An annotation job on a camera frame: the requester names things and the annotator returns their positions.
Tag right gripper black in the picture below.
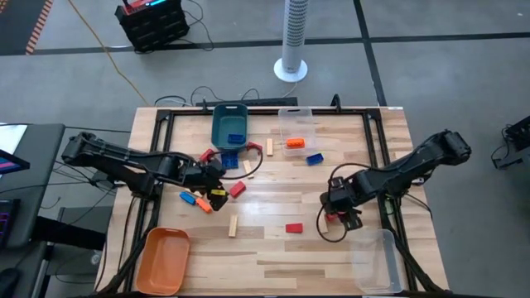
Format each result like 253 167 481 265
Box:
320 175 364 232

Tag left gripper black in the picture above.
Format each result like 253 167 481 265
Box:
180 159 229 212

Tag large blue studded brick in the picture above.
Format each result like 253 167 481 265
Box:
220 151 239 171

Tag teal plastic bin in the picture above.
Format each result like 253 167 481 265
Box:
210 103 250 152

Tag orange plastic bin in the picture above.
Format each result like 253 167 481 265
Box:
136 227 192 296

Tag black power strip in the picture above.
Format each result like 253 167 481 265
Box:
195 97 299 108

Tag clear labelled plastic bin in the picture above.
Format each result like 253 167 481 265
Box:
277 106 318 156

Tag black equipment crate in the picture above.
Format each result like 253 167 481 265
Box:
114 0 191 54

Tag white tower fan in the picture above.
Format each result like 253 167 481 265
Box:
273 0 309 84

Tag black equipment cart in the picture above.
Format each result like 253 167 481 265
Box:
492 115 530 171

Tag dark side desk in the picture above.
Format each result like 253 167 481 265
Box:
0 123 66 249

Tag red electronic device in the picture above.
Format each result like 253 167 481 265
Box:
123 0 170 15

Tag lit tablet screen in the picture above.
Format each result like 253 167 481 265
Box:
0 148 31 175

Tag backlit keyboard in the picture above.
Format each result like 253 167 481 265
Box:
0 198 22 248

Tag white paper sheet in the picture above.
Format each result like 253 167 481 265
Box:
0 123 28 155

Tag hazard striped floor mat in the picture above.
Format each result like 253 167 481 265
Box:
0 0 55 56

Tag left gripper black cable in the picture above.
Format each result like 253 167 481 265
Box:
209 142 265 181

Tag black table frame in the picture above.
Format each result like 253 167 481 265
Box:
122 106 419 293

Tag yellow hanging cord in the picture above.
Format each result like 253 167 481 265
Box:
67 0 149 105

